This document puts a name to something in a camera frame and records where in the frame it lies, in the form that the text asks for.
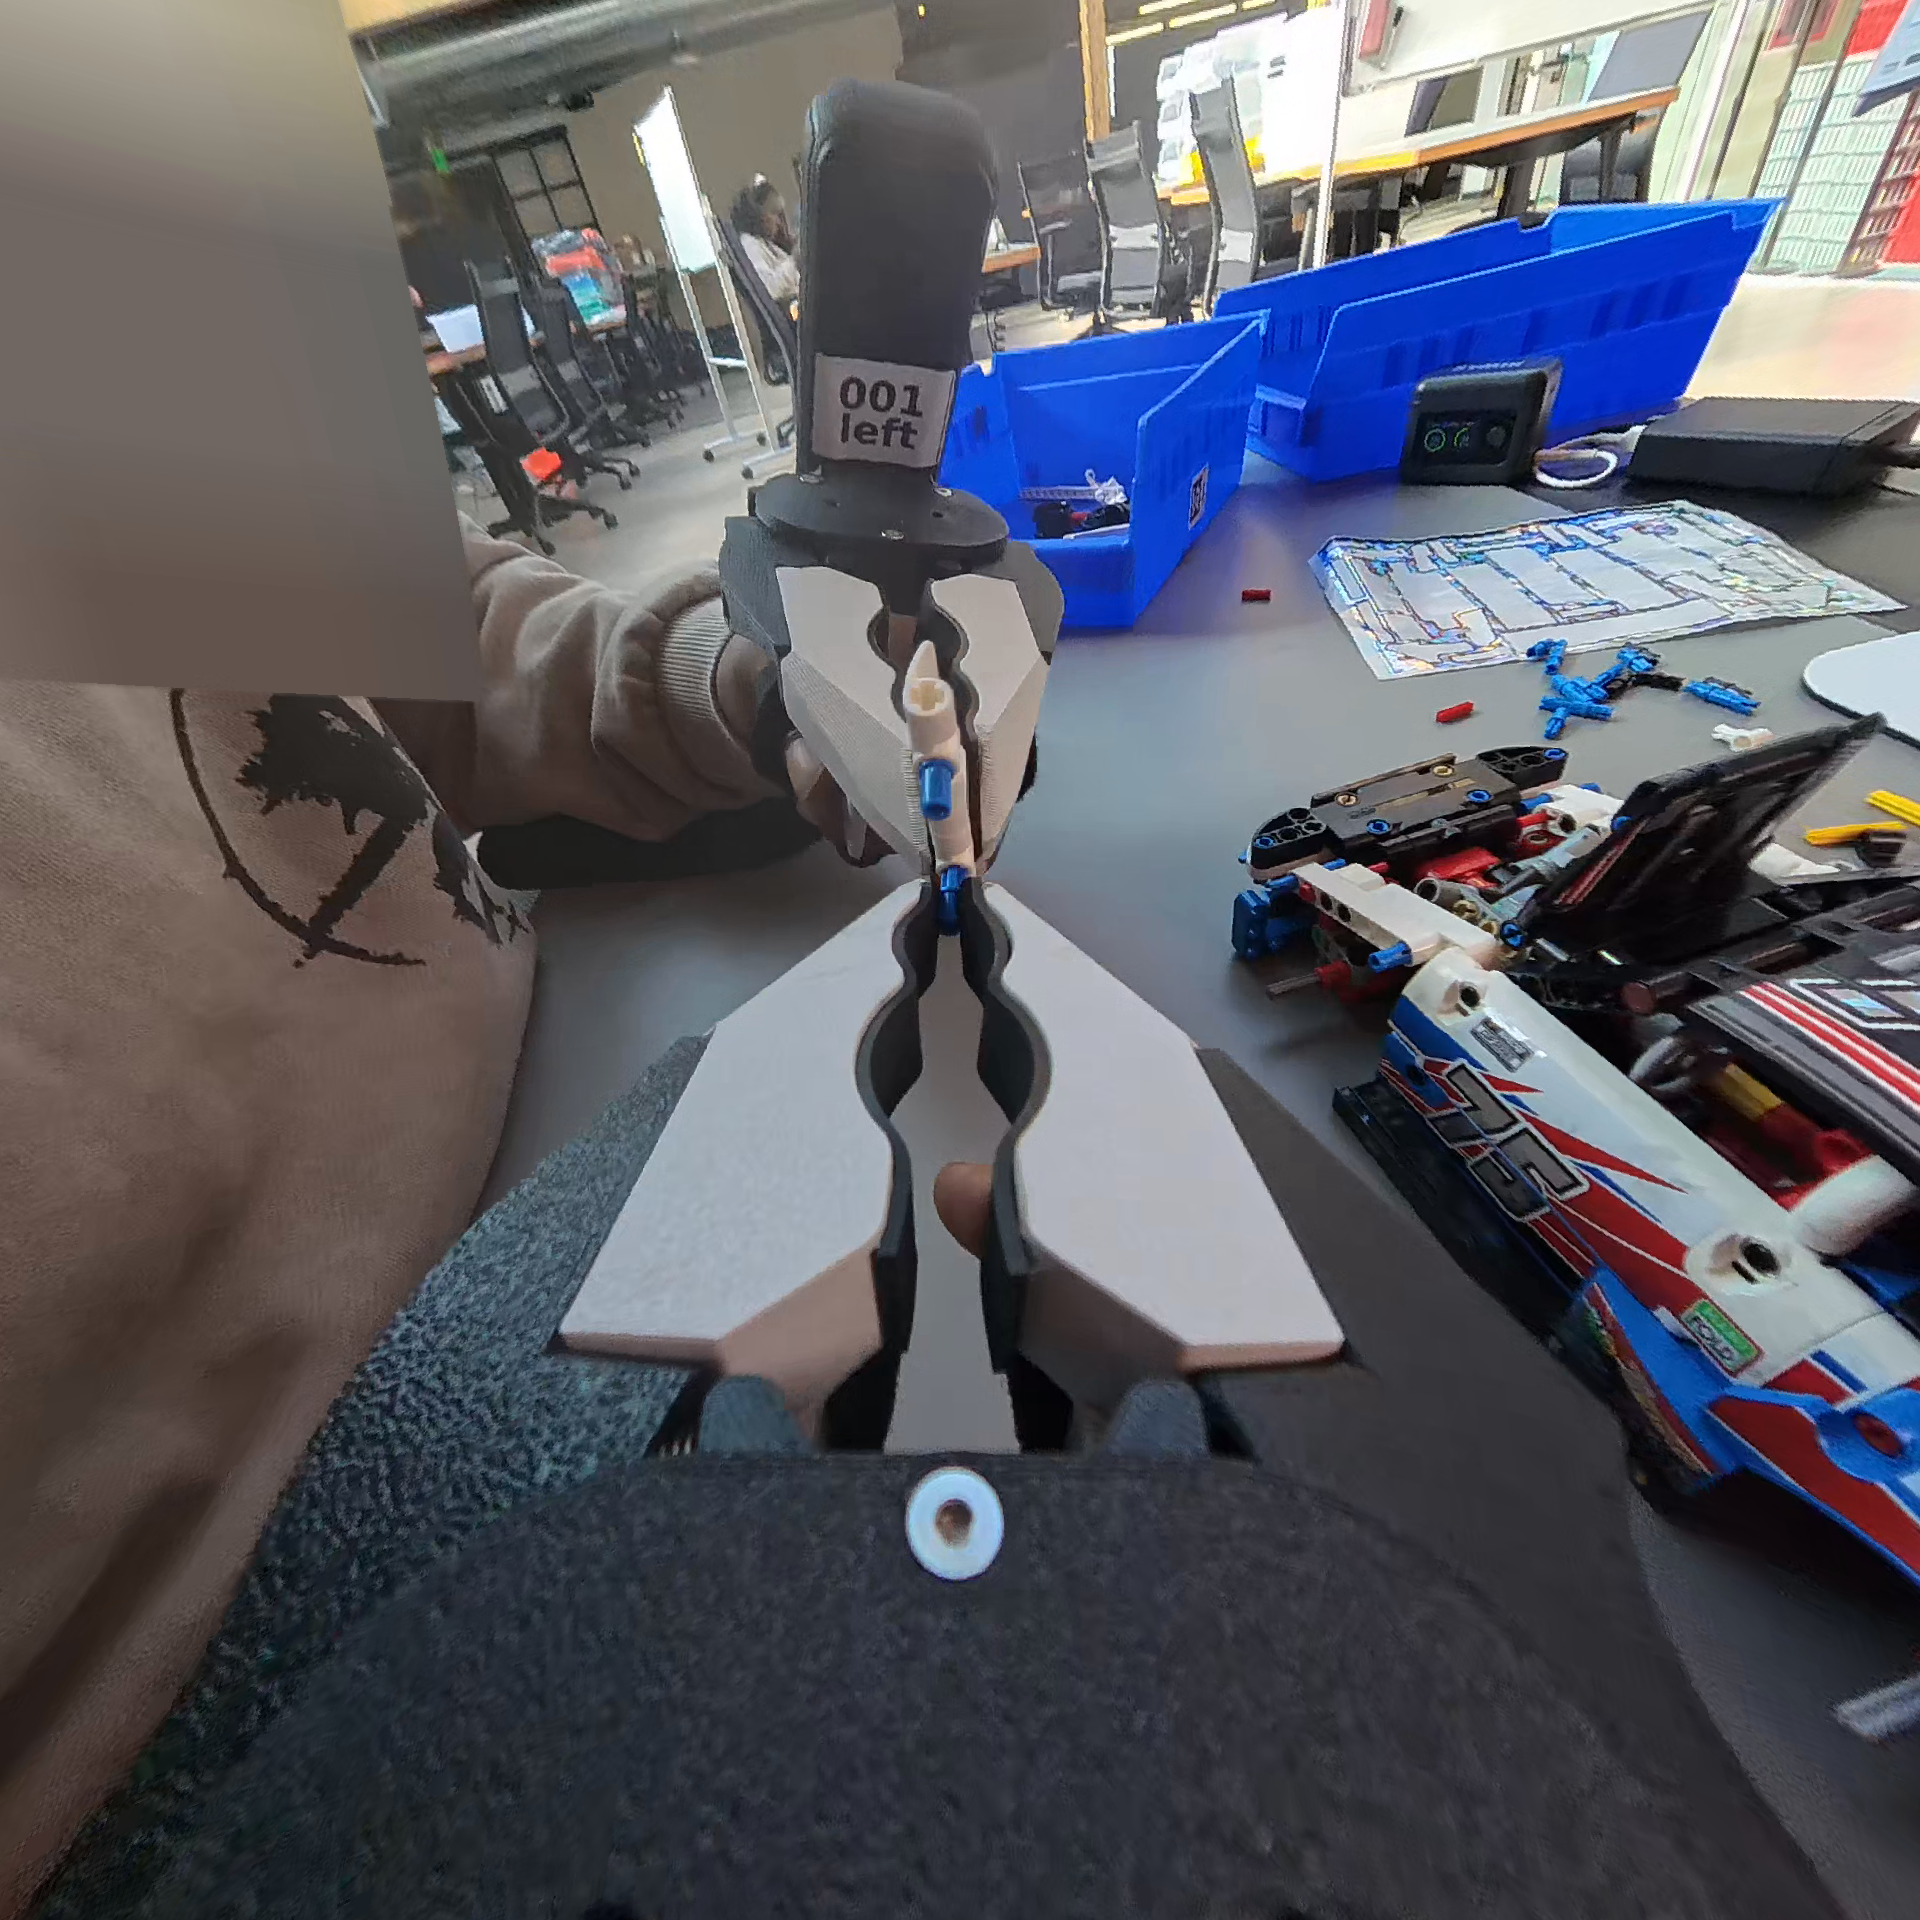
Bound person's left hand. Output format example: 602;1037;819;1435
779;732;903;871

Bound row of black office chairs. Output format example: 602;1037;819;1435
427;253;707;554

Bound white monitor stand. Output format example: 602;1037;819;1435
1798;629;1920;747

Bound white brick connector piece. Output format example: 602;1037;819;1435
896;637;977;876

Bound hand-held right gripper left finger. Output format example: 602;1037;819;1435
555;877;951;1421

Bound black power adapter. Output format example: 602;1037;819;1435
1626;398;1920;497

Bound long wooden table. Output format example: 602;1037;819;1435
1170;88;1681;205

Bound person's beige printed sweatshirt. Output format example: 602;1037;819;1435
0;680;544;1862

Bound black mesh desk chair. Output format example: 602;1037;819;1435
1191;75;1278;320
1088;127;1188;325
1018;150;1101;320

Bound grey desk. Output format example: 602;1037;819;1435
478;434;1920;1920

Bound blue bin with square tag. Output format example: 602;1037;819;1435
943;313;1270;632

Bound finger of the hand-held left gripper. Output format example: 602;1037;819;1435
776;566;939;869
933;568;1052;871

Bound large blue storage bin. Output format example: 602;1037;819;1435
1211;197;1789;484

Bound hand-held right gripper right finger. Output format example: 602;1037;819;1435
957;877;1349;1421

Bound assorted brick pieces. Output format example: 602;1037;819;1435
1028;474;1136;542

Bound black power station with display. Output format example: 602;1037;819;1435
1400;360;1560;486

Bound narrow rolling whiteboard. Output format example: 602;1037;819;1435
630;82;755;470

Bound toy brick race car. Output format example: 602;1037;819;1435
1234;719;1920;1583

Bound person's left forearm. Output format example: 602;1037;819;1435
451;515;789;843

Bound shiny sticker sheet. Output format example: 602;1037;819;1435
1310;501;1906;680

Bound pile of blue brick connectors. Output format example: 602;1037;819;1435
1528;637;1764;739

